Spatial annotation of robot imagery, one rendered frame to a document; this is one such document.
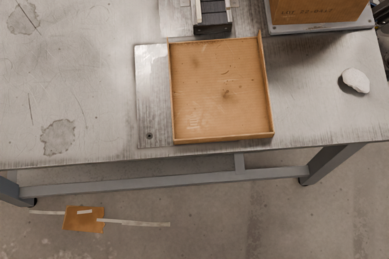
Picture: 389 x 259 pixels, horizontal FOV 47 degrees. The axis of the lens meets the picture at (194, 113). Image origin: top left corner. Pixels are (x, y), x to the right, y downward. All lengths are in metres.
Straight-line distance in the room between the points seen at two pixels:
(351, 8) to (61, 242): 1.46
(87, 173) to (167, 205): 0.39
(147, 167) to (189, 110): 0.64
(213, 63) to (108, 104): 0.31
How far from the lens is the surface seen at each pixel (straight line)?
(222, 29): 1.30
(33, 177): 1.90
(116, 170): 1.82
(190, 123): 1.20
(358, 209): 2.11
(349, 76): 1.28
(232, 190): 2.01
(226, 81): 1.24
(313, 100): 1.26
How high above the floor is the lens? 1.97
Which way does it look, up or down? 70 degrees down
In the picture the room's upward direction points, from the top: 1 degrees counter-clockwise
